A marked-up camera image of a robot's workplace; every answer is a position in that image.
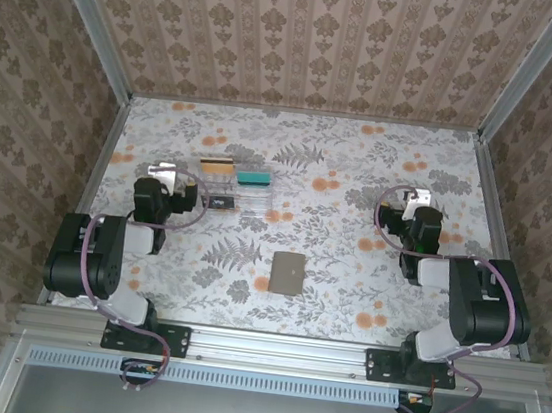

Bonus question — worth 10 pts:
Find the taupe leather card holder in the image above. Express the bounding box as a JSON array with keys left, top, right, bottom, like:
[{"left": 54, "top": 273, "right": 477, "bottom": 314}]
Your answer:
[{"left": 267, "top": 250, "right": 309, "bottom": 298}]

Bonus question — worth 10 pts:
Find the black plastic card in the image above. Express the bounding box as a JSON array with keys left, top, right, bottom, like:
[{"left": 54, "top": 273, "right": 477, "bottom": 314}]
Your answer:
[{"left": 206, "top": 194, "right": 239, "bottom": 214}]

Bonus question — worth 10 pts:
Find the gold card with stripe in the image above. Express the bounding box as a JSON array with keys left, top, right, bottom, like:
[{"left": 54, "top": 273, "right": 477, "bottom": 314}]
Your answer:
[{"left": 198, "top": 155, "right": 238, "bottom": 178}]

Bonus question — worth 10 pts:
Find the teal plastic card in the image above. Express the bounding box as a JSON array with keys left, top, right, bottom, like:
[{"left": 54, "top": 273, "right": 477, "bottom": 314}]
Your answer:
[{"left": 235, "top": 168, "right": 275, "bottom": 191}]

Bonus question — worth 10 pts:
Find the clear acrylic card organizer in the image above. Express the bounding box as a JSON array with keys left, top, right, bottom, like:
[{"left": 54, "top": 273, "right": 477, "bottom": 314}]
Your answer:
[{"left": 192, "top": 154, "right": 282, "bottom": 220}]

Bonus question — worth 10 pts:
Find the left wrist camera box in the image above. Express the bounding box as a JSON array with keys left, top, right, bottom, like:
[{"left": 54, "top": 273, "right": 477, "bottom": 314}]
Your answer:
[{"left": 144, "top": 159, "right": 183, "bottom": 194}]

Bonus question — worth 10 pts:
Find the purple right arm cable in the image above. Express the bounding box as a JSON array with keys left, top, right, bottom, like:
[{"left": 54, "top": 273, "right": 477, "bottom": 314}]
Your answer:
[{"left": 349, "top": 182, "right": 535, "bottom": 413}]

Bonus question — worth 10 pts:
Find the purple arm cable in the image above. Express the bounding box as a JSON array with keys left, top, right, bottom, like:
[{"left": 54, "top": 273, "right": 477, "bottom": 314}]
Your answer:
[
  {"left": 349, "top": 182, "right": 535, "bottom": 413},
  {"left": 63, "top": 157, "right": 214, "bottom": 398}
]

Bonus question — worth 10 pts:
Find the aluminium table side rail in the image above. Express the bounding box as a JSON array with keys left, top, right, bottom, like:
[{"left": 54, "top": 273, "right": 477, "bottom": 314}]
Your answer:
[
  {"left": 452, "top": 138, "right": 552, "bottom": 363},
  {"left": 35, "top": 89, "right": 134, "bottom": 313}
]

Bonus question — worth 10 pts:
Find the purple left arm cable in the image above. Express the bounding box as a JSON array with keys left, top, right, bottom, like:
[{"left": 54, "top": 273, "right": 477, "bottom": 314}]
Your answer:
[{"left": 63, "top": 157, "right": 214, "bottom": 398}]

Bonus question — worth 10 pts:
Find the thin aluminium table edge rail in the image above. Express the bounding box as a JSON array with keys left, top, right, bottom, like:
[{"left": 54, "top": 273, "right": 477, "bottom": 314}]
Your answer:
[{"left": 130, "top": 86, "right": 483, "bottom": 140}]

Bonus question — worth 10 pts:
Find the black cable connector hub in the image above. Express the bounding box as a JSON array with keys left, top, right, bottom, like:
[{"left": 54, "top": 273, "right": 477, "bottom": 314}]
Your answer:
[
  {"left": 118, "top": 356, "right": 171, "bottom": 390},
  {"left": 395, "top": 390, "right": 436, "bottom": 413}
]

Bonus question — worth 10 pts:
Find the aluminium frame post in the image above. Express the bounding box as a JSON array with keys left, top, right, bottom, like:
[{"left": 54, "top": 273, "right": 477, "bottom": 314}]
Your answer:
[
  {"left": 475, "top": 0, "right": 552, "bottom": 151},
  {"left": 26, "top": 0, "right": 146, "bottom": 105}
]

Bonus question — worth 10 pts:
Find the wide aluminium base rail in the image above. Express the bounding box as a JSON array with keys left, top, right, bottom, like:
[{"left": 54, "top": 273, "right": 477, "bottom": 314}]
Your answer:
[{"left": 11, "top": 299, "right": 552, "bottom": 408}]

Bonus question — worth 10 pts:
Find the grey slotted cable duct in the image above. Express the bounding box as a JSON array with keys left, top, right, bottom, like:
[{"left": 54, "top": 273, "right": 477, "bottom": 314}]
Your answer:
[{"left": 27, "top": 343, "right": 435, "bottom": 413}]

